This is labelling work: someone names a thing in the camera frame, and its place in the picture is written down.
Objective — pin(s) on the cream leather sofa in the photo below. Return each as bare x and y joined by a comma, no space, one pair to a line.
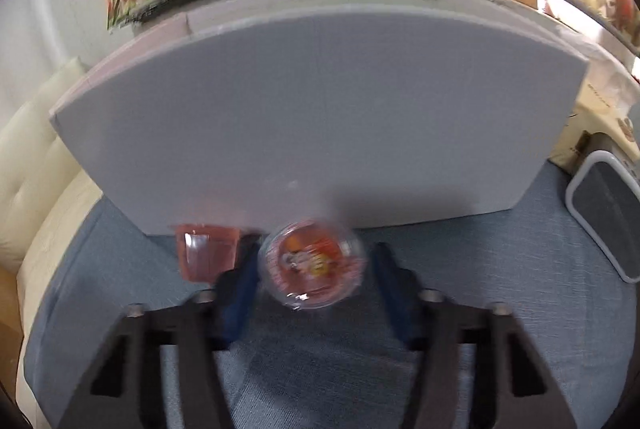
35,169

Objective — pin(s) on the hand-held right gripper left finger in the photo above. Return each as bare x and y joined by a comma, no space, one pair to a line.
240,296

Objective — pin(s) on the blue tablecloth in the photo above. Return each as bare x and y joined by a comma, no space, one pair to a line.
320,359

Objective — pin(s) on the grey speaker with white frame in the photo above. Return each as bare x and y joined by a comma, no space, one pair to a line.
607,209

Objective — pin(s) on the pink jelly cup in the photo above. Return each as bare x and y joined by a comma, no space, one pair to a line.
205,251

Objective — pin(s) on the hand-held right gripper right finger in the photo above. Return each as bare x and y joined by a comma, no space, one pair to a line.
397,301

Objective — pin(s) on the white cardboard box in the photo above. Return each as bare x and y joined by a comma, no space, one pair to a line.
320,109

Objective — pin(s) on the tissue pack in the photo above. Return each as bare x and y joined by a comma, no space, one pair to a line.
600,109

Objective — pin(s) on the red label jelly cup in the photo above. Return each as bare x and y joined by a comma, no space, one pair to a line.
312,264

